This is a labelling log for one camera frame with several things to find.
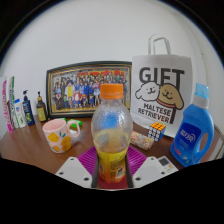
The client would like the colourful puzzle cube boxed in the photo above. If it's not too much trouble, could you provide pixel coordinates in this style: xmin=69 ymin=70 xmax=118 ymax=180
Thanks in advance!
xmin=147 ymin=121 xmax=167 ymax=143

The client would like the black-framed group picture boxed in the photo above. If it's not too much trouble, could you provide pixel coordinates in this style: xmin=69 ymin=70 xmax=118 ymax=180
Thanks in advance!
xmin=45 ymin=60 xmax=133 ymax=119

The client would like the orange-capped clear drink bottle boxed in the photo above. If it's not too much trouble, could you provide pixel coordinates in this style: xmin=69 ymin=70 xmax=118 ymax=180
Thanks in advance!
xmin=90 ymin=83 xmax=134 ymax=184

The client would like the white remote control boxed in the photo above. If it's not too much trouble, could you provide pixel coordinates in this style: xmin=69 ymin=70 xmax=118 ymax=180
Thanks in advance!
xmin=156 ymin=155 xmax=179 ymax=175

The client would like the pink mug with orange print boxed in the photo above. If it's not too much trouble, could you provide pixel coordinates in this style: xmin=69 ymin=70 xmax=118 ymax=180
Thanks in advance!
xmin=42 ymin=118 xmax=82 ymax=154

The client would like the blue detergent bottle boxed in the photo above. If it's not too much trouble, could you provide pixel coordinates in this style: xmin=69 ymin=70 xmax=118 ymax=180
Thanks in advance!
xmin=169 ymin=83 xmax=215 ymax=168

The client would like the tall green and white box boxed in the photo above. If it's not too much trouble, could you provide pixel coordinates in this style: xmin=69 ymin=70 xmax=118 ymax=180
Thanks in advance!
xmin=7 ymin=76 xmax=20 ymax=130

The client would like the white shampoo bottle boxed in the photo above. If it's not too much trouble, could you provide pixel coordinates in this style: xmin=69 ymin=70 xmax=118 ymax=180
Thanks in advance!
xmin=13 ymin=98 xmax=28 ymax=129

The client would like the small patterned pouch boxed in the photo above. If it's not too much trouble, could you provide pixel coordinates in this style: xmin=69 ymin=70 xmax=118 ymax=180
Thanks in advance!
xmin=129 ymin=130 xmax=155 ymax=151

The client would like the flat round red coaster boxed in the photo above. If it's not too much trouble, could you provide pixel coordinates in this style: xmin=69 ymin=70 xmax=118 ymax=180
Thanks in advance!
xmin=96 ymin=168 xmax=131 ymax=191

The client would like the brown pump bottle yellow label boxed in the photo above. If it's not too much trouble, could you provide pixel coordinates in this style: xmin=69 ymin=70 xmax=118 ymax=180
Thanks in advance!
xmin=35 ymin=91 xmax=48 ymax=123

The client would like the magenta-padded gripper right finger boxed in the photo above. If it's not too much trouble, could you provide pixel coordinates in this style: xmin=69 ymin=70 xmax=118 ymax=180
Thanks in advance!
xmin=124 ymin=145 xmax=168 ymax=190

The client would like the tall pink box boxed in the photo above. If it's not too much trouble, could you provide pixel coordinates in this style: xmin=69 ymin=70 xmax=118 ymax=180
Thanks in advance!
xmin=1 ymin=78 xmax=14 ymax=134

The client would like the dark blue pump bottle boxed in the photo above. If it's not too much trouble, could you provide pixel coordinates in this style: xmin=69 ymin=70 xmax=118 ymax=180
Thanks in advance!
xmin=21 ymin=89 xmax=36 ymax=127

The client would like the white paper gift bag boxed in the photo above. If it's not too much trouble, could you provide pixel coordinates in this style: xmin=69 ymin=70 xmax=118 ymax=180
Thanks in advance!
xmin=130 ymin=34 xmax=194 ymax=138

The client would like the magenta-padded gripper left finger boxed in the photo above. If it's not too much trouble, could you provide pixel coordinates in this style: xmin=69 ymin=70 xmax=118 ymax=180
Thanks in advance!
xmin=54 ymin=145 xmax=100 ymax=190

